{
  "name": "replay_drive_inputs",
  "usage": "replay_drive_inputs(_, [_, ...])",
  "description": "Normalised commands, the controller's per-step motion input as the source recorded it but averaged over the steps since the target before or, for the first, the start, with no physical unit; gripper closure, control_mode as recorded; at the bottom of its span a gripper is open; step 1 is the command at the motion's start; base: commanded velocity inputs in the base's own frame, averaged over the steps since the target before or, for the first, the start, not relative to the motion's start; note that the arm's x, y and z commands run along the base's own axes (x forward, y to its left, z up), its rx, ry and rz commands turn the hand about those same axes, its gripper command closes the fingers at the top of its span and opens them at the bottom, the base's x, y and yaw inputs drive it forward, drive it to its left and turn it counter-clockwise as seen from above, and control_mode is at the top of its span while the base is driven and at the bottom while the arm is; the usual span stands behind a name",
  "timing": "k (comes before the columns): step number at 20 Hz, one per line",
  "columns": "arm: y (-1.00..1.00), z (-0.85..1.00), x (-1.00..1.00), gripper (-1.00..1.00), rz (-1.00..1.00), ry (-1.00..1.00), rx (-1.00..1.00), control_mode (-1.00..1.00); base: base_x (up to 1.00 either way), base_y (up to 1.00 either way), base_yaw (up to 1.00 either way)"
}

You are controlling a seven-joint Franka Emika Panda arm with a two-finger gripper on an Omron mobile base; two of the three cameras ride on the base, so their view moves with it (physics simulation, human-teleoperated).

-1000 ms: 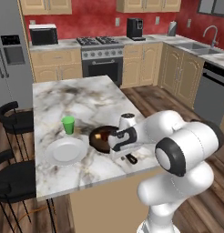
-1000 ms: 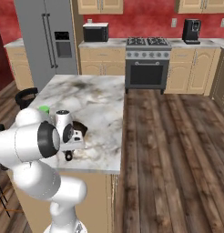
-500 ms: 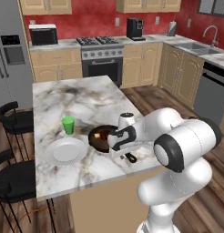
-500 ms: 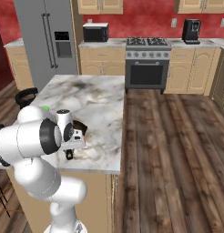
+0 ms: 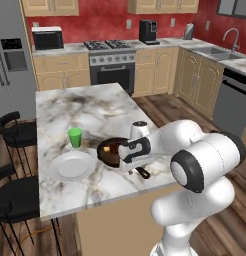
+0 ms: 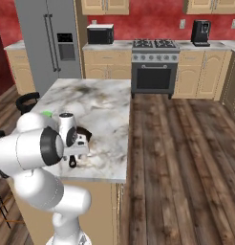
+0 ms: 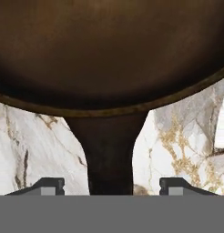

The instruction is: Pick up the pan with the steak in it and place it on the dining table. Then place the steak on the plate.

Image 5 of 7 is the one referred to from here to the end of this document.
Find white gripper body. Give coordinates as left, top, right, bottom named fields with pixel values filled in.
left=119, top=155, right=155, bottom=174

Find black frying pan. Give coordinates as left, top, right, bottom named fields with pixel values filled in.
left=96, top=137, right=152, bottom=180

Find brown steak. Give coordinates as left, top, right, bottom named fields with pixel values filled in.
left=101, top=142, right=120, bottom=155

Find white plate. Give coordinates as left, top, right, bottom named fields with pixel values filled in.
left=48, top=150, right=97, bottom=183

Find green cup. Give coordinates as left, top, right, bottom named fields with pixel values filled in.
left=67, top=127, right=83, bottom=149

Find marble-top kitchen island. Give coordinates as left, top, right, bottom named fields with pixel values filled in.
left=35, top=82, right=183, bottom=256

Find wooden base cupboards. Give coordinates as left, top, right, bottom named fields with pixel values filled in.
left=132, top=46, right=180, bottom=98
left=32, top=52, right=92, bottom=92
left=174, top=47, right=226, bottom=120

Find steel stove with oven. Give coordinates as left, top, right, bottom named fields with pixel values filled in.
left=83, top=38, right=138, bottom=97

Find black bar stool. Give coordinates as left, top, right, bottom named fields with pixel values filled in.
left=0, top=111, right=39, bottom=178
left=0, top=163, right=63, bottom=256

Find grey dishwasher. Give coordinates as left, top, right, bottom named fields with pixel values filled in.
left=211, top=67, right=246, bottom=138

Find black coffee machine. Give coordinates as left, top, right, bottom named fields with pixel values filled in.
left=138, top=19, right=161, bottom=46

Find steel sink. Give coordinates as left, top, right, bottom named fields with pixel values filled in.
left=191, top=45, right=243, bottom=62

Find black and white microwave oven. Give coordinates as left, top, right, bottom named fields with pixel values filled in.
left=31, top=26, right=65, bottom=51

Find grey fridge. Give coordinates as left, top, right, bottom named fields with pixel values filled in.
left=0, top=0, right=38, bottom=122

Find steel tap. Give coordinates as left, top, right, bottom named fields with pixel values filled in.
left=222, top=27, right=241, bottom=53

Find dark framed window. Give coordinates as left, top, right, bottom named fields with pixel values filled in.
left=216, top=0, right=246, bottom=20

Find wooden wall cupboards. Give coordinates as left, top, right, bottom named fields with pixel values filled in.
left=20, top=0, right=80, bottom=18
left=127, top=0, right=200, bottom=15

